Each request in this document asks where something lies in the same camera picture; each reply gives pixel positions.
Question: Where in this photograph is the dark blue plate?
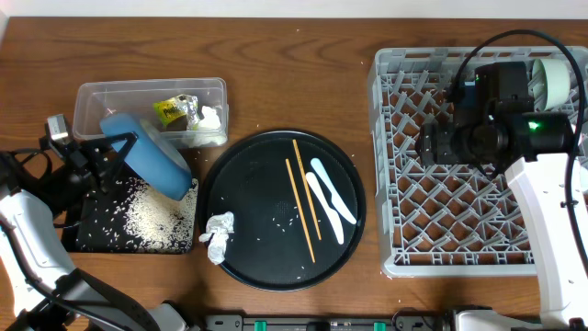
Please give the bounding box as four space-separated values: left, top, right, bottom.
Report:
100 113 192 200

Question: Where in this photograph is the mint green bowl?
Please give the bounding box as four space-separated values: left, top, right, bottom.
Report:
530 59 571 111

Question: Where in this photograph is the yellow green snack wrapper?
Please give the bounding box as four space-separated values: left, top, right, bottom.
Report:
153 94 200 131

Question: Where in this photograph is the silver white napkin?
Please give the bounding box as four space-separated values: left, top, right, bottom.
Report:
198 211 234 265

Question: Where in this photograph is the wooden chopstick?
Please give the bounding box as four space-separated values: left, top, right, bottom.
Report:
292 139 322 241
285 158 316 264

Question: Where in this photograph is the white tissue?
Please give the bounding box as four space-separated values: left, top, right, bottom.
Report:
187 106 228 147

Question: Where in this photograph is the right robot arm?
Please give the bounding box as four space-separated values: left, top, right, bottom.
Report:
415 59 587 330

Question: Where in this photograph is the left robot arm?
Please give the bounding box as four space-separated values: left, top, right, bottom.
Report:
1 113 192 331

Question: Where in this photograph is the grey dishwasher rack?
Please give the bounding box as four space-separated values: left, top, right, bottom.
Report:
367 47 587 277

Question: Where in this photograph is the spilled rice pile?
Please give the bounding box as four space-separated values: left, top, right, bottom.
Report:
86 177 199 252

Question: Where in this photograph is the clear plastic bin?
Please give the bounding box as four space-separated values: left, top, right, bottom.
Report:
73 77 229 149

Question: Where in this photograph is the light blue plastic knife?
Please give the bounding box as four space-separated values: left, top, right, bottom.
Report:
311 158 357 224

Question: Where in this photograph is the white plastic knife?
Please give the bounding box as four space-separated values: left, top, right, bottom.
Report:
305 172 345 245

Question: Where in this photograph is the round black serving tray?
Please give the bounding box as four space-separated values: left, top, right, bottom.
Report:
196 131 367 291

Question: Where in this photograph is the black mounting rail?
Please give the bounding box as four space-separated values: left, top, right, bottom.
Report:
202 310 454 331

